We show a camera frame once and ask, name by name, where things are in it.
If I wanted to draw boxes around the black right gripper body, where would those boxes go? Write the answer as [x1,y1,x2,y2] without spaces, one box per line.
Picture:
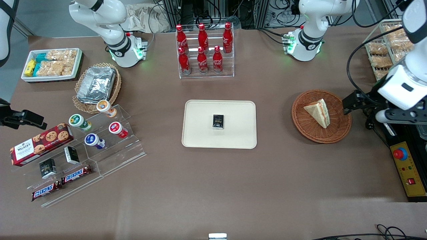
[0,98,25,130]

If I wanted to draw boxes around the triangular sandwich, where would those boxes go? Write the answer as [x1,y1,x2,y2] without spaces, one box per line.
[303,98,331,129]

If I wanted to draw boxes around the brown round wicker basket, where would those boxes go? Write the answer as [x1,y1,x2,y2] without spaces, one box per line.
[291,89,352,144]

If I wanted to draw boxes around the light woven wicker basket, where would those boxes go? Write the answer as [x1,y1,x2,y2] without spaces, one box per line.
[72,62,122,114]

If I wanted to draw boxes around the cream plastic tray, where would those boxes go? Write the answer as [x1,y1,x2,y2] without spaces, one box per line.
[181,100,258,150]

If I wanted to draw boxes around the red Walkers cookie box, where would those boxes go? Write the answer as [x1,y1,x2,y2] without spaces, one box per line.
[10,123,75,167]

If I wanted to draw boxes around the green lid cup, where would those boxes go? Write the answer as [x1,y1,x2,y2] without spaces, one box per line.
[68,114,92,132]

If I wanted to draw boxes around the black machine housing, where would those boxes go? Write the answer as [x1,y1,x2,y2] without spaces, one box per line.
[380,122,427,203]

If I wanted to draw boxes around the yellow snack packet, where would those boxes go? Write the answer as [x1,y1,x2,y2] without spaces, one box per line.
[25,59,37,77]

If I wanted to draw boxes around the clear rice cracker pack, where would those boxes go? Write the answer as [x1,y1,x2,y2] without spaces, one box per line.
[45,49,78,63]
[36,61,74,77]

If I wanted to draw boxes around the blue lid cup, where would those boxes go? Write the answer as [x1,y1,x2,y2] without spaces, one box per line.
[84,133,106,150]

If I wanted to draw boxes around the Snickers chocolate bar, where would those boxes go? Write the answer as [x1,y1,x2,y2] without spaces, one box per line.
[31,180,63,202]
[61,165,92,185]

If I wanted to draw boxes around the white rectangular snack bin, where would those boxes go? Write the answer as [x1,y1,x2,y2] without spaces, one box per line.
[21,48,83,83]

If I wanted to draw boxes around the red emergency stop button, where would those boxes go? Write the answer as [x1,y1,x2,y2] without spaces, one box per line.
[393,147,408,161]

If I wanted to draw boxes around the orange lid cup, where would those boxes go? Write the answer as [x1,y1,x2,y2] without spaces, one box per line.
[96,100,118,118]

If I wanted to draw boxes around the stack of foil containers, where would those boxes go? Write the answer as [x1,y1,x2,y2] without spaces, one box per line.
[76,66,116,105]

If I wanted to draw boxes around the clear acrylic stepped stand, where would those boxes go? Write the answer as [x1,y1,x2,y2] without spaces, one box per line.
[72,104,147,178]
[12,133,104,208]

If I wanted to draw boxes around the red lid cup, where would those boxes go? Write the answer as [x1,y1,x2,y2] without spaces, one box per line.
[108,121,129,139]

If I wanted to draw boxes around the yellow control panel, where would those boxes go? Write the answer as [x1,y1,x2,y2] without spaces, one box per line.
[391,142,427,198]

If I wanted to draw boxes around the red cola bottle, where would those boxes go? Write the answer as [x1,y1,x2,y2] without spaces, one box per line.
[197,46,209,74]
[222,22,233,54]
[178,47,191,75]
[198,23,209,50]
[175,24,189,54]
[212,46,224,74]

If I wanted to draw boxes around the clear acrylic bottle rack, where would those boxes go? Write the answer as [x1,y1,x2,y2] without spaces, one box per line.
[176,28,235,79]

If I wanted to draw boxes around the crumpled beige paper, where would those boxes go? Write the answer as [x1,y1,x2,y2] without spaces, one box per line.
[124,3,171,34]

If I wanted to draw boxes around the black power plug cable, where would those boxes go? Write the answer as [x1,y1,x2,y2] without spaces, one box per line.
[365,110,391,148]

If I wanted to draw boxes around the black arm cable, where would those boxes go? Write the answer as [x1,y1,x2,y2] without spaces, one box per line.
[346,26,406,102]

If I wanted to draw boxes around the white wire snack rack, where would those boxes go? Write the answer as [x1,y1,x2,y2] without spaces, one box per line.
[363,19,417,82]

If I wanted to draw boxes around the black floor cables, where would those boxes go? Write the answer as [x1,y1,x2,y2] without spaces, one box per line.
[310,224,427,240]

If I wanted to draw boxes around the aluminium frame rack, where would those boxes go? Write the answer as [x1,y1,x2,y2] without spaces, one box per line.
[162,0,302,30]

